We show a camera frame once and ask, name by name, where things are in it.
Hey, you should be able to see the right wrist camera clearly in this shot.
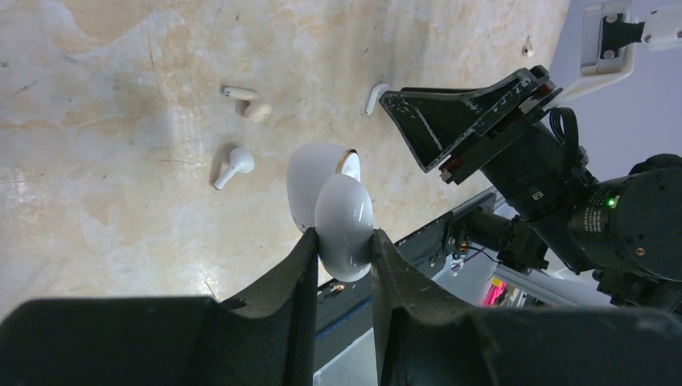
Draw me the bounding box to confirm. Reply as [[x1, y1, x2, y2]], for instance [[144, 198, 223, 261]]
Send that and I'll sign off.
[[545, 1, 681, 110]]

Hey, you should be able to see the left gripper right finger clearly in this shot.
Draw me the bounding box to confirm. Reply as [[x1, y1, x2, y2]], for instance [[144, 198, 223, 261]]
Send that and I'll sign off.
[[372, 230, 681, 385]]

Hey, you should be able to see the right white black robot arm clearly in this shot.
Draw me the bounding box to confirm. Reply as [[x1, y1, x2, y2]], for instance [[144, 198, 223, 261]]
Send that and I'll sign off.
[[379, 65, 681, 312]]

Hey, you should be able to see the white wireless earbud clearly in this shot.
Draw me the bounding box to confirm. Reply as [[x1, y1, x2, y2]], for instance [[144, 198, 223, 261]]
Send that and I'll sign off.
[[213, 148, 255, 190], [364, 83, 391, 116]]

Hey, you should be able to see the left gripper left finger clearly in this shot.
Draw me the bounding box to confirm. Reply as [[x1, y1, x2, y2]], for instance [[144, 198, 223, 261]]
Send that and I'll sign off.
[[1, 230, 318, 385]]

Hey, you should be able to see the white earbud charging case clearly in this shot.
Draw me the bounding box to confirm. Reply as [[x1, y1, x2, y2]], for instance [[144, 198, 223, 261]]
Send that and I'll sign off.
[[285, 142, 375, 283]]

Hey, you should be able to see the small beige earbud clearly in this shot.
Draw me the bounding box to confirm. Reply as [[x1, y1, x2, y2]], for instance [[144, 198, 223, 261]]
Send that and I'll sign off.
[[220, 85, 272, 123], [522, 35, 535, 58]]

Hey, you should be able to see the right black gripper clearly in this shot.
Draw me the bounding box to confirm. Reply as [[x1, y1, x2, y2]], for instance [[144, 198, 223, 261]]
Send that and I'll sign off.
[[379, 66, 592, 221]]

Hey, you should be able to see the far small beige earbud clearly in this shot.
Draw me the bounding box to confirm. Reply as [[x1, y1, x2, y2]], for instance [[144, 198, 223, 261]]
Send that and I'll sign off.
[[522, 35, 535, 58]]

